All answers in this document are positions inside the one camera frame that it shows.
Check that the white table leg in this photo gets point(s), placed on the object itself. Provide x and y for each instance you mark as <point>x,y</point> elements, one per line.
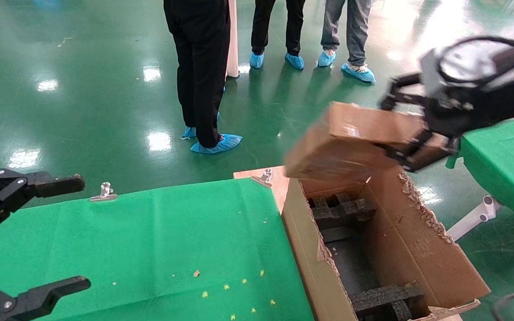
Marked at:
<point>475,217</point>

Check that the small brown cardboard box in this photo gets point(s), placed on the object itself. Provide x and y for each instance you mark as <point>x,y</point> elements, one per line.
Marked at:
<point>350,138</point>

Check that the green table cloth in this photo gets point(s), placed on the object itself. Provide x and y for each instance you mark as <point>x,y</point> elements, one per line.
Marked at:
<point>150,240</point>
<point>507,165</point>

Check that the person in grey jeans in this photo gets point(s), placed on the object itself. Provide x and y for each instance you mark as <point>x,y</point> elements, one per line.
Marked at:
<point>357,31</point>

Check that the large open cardboard carton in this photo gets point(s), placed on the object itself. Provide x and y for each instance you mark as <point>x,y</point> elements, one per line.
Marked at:
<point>417,249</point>

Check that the silver metal binder clip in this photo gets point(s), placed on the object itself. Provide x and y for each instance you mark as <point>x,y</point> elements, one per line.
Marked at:
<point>263,178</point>
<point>104,194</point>

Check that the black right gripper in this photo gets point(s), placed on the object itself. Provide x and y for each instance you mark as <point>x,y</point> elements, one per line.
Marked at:
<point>484,104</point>

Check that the blue disposable shoe cover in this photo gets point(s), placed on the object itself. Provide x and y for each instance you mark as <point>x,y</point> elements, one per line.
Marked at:
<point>294,61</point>
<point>223,143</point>
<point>326,58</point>
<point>257,60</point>
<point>189,132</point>
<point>358,73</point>

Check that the black foam base sheet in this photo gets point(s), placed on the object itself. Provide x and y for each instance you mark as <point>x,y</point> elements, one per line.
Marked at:
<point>355,267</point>

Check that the person in beige skirt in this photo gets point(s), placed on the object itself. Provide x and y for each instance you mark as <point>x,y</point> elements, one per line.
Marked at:
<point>233,40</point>

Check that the person in black trousers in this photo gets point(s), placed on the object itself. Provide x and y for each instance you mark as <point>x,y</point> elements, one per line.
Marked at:
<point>263,22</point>
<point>203,67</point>

